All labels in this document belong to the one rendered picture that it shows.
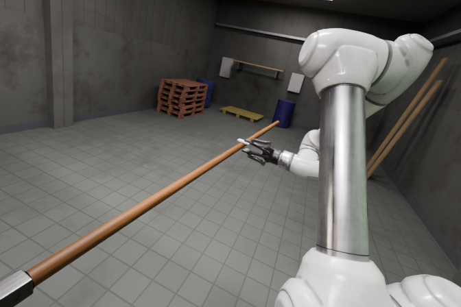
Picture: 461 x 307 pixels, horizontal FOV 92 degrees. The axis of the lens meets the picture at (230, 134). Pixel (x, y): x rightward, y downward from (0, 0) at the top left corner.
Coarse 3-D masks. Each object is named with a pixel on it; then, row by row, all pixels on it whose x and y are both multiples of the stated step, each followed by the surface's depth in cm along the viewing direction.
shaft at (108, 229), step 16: (240, 144) 113; (192, 176) 75; (160, 192) 63; (176, 192) 68; (144, 208) 56; (112, 224) 49; (80, 240) 44; (96, 240) 45; (64, 256) 40; (32, 272) 36; (48, 272) 38
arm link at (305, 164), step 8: (304, 152) 106; (312, 152) 106; (296, 160) 103; (304, 160) 102; (312, 160) 102; (296, 168) 103; (304, 168) 101; (312, 168) 100; (304, 176) 103; (312, 176) 101
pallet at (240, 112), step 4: (220, 108) 707; (224, 108) 721; (228, 108) 734; (232, 108) 742; (236, 108) 762; (224, 112) 704; (236, 112) 696; (240, 112) 709; (244, 112) 722; (248, 112) 736; (252, 112) 750; (236, 116) 692; (240, 116) 700; (248, 116) 678; (252, 116) 690; (256, 116) 704; (260, 116) 717; (252, 120) 673; (256, 120) 702
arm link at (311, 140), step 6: (366, 102) 68; (372, 102) 67; (366, 108) 69; (372, 108) 68; (378, 108) 68; (366, 114) 71; (312, 132) 110; (318, 132) 105; (306, 138) 111; (312, 138) 108; (318, 138) 106; (306, 144) 110; (312, 144) 108; (318, 144) 106; (318, 150) 108
